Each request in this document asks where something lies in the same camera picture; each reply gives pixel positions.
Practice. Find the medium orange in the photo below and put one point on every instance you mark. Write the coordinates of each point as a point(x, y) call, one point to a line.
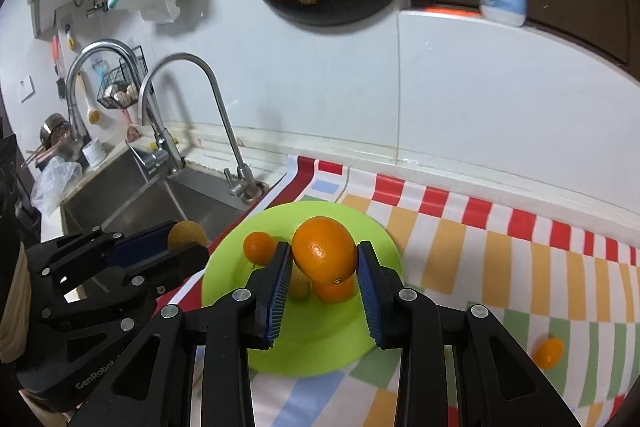
point(336, 293)

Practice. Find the white cup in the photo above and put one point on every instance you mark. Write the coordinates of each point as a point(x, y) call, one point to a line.
point(94, 154)

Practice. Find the thin chrome gooseneck faucet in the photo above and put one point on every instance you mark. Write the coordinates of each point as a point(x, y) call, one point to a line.
point(220, 107)

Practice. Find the green round fruit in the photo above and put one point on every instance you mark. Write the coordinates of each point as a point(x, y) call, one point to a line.
point(300, 287)

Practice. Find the small orange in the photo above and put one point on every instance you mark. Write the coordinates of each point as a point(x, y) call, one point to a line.
point(547, 352)
point(256, 246)

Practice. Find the yellow dish brush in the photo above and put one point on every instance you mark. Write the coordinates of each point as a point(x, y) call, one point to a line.
point(95, 112)

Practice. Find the striped colourful table cloth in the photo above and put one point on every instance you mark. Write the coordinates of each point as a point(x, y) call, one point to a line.
point(475, 257)

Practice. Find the stainless steel sink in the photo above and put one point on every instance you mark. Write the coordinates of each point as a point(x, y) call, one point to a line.
point(140, 202)

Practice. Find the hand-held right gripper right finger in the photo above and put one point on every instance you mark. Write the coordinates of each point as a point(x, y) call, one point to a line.
point(370, 297)

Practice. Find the large orange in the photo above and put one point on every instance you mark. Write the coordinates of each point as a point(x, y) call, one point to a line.
point(322, 249)

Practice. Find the chrome pull-down faucet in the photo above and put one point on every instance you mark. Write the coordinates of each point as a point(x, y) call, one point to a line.
point(107, 42)

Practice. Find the brown kiwi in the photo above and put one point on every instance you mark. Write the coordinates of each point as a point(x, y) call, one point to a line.
point(187, 233)

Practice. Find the clear plastic bag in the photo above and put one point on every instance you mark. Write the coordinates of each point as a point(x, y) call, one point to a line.
point(55, 184)

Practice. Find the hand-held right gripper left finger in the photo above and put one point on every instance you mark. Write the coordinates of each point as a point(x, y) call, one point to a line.
point(277, 292)

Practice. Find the green plate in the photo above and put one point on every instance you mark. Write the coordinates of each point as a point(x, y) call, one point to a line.
point(320, 337)

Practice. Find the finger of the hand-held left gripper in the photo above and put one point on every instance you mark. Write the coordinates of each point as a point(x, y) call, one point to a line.
point(165, 272)
point(145, 242)

